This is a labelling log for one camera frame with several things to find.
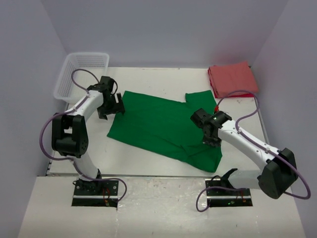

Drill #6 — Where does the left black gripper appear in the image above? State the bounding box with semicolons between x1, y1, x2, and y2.
97;93;124;120

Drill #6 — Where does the green t shirt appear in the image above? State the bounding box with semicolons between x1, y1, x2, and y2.
107;90;222;173

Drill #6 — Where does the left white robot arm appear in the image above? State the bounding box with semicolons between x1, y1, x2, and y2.
52;76;125;195

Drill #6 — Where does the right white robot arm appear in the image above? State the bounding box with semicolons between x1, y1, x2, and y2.
190;109;298;199

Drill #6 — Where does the folded red t shirt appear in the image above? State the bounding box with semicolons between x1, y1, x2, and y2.
214;92;253;99

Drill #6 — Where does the white plastic basket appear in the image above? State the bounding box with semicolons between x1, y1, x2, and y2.
53;52;109;104

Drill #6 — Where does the folded pink t shirt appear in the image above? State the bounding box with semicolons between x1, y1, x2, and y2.
208;61;259;95

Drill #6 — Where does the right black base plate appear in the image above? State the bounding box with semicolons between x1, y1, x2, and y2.
206;189;253;208

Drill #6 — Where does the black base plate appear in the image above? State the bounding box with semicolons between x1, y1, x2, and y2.
206;189;253;208
71;179;118;208

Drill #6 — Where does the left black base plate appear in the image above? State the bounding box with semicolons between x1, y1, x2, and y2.
71;179;118;208

